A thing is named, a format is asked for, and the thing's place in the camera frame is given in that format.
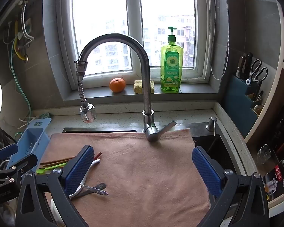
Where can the clear glass cup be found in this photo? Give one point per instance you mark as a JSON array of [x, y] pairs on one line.
[[264, 153]]

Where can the pink towel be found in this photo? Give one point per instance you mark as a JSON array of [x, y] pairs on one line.
[[144, 170]]

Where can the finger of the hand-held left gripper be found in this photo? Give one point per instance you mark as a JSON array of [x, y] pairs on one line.
[[23, 162], [7, 150]]

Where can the chrome kitchen faucet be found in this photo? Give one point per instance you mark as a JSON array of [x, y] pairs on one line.
[[145, 87]]

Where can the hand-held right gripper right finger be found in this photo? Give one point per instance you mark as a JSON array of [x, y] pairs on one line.
[[207, 172]]

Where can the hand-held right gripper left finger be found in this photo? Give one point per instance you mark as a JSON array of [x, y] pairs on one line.
[[79, 170]]

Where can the printed cardboard box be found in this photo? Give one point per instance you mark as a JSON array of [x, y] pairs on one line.
[[279, 177]]

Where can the green round power strip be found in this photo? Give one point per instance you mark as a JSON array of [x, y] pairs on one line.
[[44, 116]]

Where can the green dish soap bottle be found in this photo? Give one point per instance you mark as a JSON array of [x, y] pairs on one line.
[[171, 66]]

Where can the metal soap dispenser pump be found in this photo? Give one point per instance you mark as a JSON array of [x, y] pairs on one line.
[[211, 123]]

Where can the black kitchen sink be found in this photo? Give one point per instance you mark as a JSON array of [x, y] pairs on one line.
[[215, 146]]

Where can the blue plastic utensil basket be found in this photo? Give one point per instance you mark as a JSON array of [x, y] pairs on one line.
[[35, 134]]

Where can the yellow sponge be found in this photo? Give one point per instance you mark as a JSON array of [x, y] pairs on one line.
[[144, 86]]

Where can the orange tangerine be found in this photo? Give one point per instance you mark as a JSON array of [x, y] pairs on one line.
[[117, 85]]

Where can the green plastic spoon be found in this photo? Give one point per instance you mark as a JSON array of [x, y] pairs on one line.
[[49, 168]]

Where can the ornate metal spoon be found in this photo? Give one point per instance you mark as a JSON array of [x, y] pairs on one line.
[[100, 185], [97, 191]]

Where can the teal knife holder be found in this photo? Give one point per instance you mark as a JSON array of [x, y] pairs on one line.
[[236, 99]]

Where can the white plastic spoon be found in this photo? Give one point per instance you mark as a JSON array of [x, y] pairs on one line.
[[91, 166]]

